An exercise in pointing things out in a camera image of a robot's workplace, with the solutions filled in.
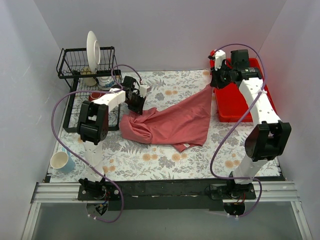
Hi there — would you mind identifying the pink red t shirt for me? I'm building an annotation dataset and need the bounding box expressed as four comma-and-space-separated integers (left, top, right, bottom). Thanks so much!
119, 85, 213, 153

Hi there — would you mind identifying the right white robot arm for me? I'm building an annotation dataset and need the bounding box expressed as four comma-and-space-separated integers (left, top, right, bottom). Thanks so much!
208, 49, 292, 199

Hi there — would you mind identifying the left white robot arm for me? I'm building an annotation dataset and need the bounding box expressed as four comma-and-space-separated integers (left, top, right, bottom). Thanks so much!
77, 76, 150, 182

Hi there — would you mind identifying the red plastic bin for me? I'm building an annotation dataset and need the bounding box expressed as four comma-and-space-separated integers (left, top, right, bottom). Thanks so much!
213, 58, 277, 123

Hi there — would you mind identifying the blue white floral teapot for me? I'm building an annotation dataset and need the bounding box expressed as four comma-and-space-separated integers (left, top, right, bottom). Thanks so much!
97, 76, 115, 91

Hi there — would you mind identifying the red ceramic bowl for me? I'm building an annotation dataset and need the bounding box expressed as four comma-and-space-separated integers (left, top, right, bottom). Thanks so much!
88, 92, 105, 102

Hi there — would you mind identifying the white ceramic plate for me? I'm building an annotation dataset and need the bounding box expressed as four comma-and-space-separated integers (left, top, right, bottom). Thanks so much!
86, 30, 101, 74

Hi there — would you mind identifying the floral table mat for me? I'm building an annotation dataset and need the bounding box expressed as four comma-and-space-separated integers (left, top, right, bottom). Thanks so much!
49, 69, 282, 182

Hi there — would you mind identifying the blue white mug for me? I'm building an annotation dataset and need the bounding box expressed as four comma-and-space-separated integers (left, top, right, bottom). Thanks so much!
50, 147, 76, 174

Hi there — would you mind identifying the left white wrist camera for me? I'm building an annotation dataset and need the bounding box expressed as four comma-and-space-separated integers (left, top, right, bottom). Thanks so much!
139, 84, 151, 98

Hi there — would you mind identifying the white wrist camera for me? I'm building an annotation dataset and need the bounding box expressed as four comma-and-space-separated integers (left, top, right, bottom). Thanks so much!
208, 50, 226, 71
139, 84, 151, 98

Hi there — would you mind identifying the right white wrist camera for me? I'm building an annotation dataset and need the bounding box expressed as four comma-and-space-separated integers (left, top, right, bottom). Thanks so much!
208, 50, 226, 71

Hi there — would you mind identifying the black wire dish rack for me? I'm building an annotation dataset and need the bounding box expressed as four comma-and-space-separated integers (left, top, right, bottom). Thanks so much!
56, 46, 117, 133

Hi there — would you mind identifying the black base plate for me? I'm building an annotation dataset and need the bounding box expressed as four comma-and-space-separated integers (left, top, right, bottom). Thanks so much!
77, 178, 256, 211

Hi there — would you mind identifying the aluminium frame rail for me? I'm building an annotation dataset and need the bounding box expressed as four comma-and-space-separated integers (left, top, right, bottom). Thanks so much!
22, 181, 313, 240

